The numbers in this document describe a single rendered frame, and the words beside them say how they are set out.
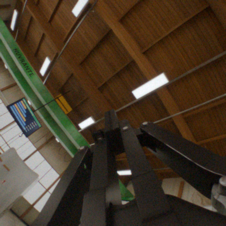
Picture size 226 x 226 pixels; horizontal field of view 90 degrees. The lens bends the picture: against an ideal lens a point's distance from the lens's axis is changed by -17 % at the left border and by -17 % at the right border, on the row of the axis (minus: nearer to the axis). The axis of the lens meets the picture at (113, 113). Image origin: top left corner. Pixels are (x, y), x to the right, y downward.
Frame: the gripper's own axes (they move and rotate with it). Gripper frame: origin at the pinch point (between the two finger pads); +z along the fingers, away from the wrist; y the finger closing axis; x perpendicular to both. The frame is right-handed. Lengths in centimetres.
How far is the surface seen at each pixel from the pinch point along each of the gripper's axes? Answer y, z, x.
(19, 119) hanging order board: -316, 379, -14
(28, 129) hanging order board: -309, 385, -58
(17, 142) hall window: -785, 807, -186
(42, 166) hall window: -702, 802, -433
